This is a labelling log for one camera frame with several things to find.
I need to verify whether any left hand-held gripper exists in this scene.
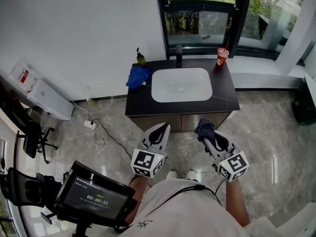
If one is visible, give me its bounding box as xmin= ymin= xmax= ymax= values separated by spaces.
xmin=130 ymin=122 xmax=171 ymax=179

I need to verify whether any white sink basin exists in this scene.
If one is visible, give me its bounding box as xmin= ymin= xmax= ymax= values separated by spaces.
xmin=151 ymin=67 xmax=213 ymax=103

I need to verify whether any dark grey cloth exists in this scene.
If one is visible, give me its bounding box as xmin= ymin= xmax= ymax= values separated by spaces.
xmin=194 ymin=118 xmax=216 ymax=143

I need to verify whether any black faucet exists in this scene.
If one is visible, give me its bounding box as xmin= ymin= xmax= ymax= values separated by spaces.
xmin=175 ymin=44 xmax=183 ymax=68

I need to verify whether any black monitor cable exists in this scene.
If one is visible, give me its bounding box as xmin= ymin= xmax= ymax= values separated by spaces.
xmin=148 ymin=184 xmax=223 ymax=214

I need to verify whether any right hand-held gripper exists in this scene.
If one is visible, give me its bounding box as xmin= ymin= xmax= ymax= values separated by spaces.
xmin=202 ymin=130 xmax=250 ymax=182

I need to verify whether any white box appliance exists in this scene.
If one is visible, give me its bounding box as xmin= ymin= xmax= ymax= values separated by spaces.
xmin=26 ymin=79 xmax=75 ymax=121

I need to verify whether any white power strip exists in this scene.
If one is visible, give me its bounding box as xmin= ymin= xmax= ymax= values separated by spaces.
xmin=83 ymin=119 xmax=97 ymax=130

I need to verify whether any person's right forearm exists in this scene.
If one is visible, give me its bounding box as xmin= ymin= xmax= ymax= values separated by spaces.
xmin=225 ymin=179 xmax=251 ymax=228

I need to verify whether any white power cable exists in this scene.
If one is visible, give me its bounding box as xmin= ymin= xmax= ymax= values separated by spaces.
xmin=70 ymin=100 xmax=105 ymax=148

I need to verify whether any person's white shirt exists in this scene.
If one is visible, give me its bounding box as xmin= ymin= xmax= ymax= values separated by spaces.
xmin=120 ymin=178 xmax=279 ymax=237

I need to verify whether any black chest-mounted monitor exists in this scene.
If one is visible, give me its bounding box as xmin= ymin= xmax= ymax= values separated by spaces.
xmin=54 ymin=160 xmax=139 ymax=228

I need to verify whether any black power cable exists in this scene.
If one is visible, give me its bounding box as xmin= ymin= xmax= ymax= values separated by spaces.
xmin=91 ymin=118 xmax=133 ymax=160

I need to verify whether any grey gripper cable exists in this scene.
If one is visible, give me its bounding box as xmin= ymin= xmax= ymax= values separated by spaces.
xmin=214 ymin=178 xmax=227 ymax=197

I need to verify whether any red drink cup with straw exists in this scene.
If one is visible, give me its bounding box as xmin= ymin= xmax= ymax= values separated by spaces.
xmin=216 ymin=42 xmax=230 ymax=67

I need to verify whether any green soap pump bottle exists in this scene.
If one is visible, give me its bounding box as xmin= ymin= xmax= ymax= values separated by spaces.
xmin=136 ymin=47 xmax=147 ymax=67

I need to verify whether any dark framed window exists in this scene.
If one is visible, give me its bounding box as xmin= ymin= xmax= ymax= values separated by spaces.
xmin=0 ymin=138 xmax=10 ymax=237
xmin=155 ymin=0 xmax=309 ymax=61

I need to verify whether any blue cloth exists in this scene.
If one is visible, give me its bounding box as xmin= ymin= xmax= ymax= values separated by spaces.
xmin=125 ymin=65 xmax=153 ymax=90

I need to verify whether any dark wooden vanity cabinet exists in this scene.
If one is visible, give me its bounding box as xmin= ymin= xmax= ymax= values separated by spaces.
xmin=125 ymin=58 xmax=240 ymax=133

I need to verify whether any black mesh office chair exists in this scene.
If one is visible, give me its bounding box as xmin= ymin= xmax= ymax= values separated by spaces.
xmin=0 ymin=167 xmax=62 ymax=208

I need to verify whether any person's left forearm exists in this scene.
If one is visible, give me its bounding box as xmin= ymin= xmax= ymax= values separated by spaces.
xmin=124 ymin=175 xmax=153 ymax=227

